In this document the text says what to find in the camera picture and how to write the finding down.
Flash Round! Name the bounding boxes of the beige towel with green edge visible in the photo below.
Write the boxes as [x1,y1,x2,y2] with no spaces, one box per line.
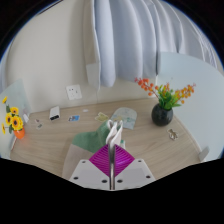
[61,119,127,181]

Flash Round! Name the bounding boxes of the yellow sunflower bouquet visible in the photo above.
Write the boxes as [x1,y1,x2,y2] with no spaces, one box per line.
[1,95,25,135]

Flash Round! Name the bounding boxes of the white wall socket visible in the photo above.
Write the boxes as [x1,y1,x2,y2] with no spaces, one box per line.
[65,84,83,101]

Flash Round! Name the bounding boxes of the blue sticker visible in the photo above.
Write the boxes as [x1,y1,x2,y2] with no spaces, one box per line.
[68,114,81,123]

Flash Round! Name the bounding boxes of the orange vase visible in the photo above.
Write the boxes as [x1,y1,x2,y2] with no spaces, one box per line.
[13,128,26,140]

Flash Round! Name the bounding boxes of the gold sticker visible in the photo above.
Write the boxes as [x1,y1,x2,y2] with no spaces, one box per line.
[167,128,179,141]

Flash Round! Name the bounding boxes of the orange flowers with green leaves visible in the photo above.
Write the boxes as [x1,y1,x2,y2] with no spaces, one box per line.
[134,77,197,111]

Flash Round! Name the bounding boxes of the grey divider bracket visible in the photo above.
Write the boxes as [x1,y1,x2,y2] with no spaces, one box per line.
[198,145,210,163]

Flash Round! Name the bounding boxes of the frosted desk divider panel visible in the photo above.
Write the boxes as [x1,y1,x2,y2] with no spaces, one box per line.
[156,51,224,163]
[0,78,33,159]

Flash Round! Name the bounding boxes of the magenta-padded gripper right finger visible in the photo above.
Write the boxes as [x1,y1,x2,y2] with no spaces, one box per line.
[111,143,157,191]

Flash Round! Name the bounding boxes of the white rectangular box device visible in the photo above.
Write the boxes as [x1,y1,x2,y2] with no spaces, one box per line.
[48,105,61,122]

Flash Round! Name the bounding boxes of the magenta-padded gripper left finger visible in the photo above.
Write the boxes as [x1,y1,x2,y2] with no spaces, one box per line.
[69,143,113,191]

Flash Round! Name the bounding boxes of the black round vase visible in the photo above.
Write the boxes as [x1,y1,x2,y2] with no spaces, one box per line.
[151,102,174,127]

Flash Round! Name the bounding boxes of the white curtain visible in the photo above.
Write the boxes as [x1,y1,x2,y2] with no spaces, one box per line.
[83,0,221,89]

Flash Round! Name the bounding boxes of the yellow sticker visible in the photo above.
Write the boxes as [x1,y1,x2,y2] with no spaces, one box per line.
[94,111,110,123]

